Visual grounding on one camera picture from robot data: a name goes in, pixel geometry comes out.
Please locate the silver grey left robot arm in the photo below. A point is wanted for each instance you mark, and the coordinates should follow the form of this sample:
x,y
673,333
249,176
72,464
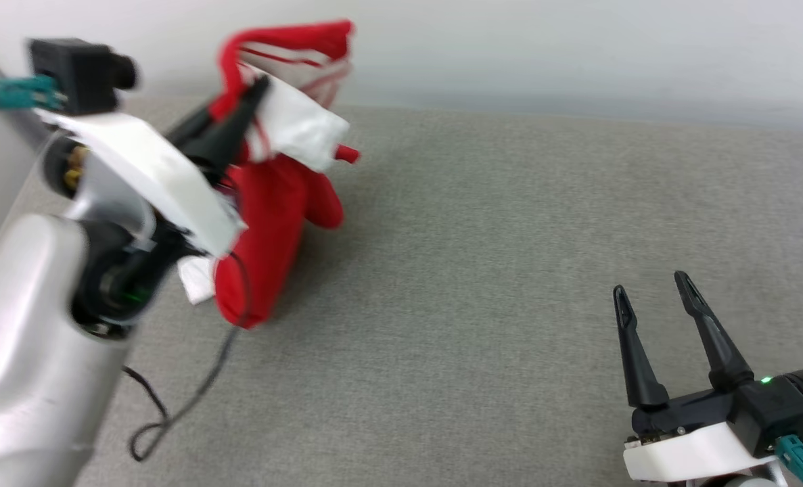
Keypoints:
x,y
15,338

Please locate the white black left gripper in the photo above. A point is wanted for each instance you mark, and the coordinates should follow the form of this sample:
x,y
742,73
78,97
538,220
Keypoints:
x,y
144,169

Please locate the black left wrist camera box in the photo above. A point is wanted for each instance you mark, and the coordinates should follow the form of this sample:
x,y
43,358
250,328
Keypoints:
x,y
76,74

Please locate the red and white garment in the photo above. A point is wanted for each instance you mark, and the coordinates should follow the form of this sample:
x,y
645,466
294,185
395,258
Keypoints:
x,y
272,223

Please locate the grey fabric sofa cushion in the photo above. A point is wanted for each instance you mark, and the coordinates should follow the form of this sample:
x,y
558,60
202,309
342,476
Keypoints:
x,y
475,270

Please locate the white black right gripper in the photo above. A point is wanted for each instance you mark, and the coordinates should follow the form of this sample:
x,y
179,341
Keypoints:
x,y
692,453

